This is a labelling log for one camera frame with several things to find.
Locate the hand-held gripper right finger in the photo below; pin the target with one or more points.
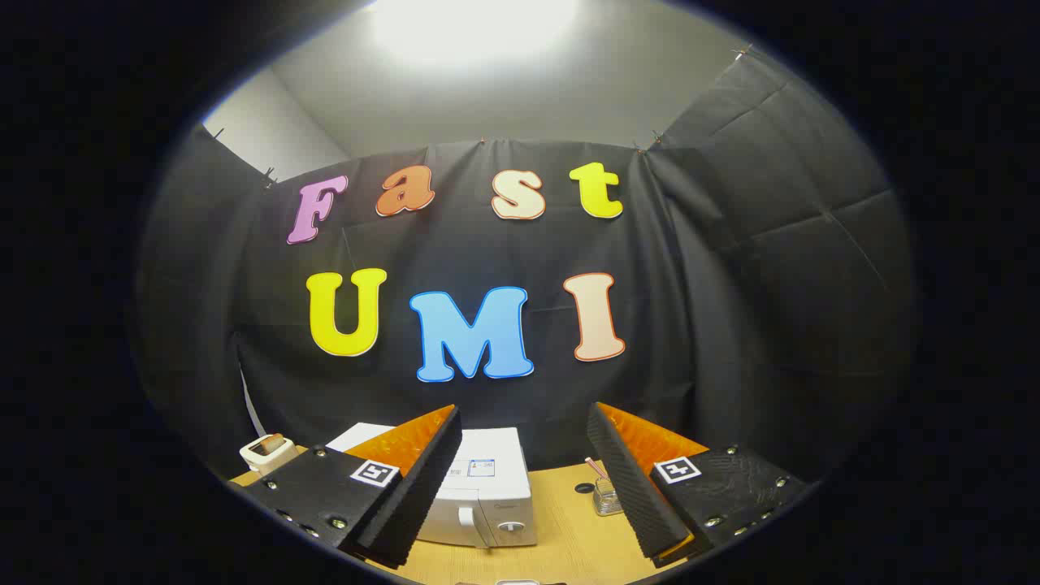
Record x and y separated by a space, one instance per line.
634 487

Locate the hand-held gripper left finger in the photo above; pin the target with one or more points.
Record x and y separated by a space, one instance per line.
406 504

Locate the white microwave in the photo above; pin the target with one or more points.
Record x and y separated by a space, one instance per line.
496 496

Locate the pink striped straw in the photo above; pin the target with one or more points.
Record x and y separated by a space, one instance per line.
595 467

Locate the toast slice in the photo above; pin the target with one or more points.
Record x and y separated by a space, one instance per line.
272 444

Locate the white toaster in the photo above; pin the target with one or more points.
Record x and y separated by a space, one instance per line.
253 461

